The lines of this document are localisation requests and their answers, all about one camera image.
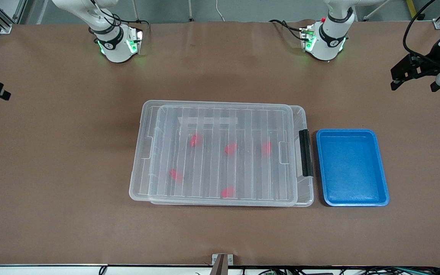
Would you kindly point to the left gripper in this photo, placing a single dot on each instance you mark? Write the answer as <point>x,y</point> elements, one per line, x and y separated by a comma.
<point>428,63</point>

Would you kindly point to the small red block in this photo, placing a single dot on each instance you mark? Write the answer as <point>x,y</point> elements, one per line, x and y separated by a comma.
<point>227,192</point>
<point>176,175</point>
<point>195,140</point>
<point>267,149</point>
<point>230,149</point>

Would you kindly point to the clear plastic box lid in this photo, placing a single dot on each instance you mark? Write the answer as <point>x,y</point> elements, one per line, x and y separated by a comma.
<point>204,168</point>

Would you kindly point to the black box latch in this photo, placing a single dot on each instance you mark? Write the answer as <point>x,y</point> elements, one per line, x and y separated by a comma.
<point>306,152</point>

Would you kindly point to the clear plastic storage box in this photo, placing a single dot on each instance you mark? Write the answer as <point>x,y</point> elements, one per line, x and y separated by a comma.
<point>304,191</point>

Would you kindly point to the blue plastic tray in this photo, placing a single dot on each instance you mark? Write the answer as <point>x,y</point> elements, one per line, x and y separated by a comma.
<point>351,172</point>

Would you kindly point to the metal table edge bracket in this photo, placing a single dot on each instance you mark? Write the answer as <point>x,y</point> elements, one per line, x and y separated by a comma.
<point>222,263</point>

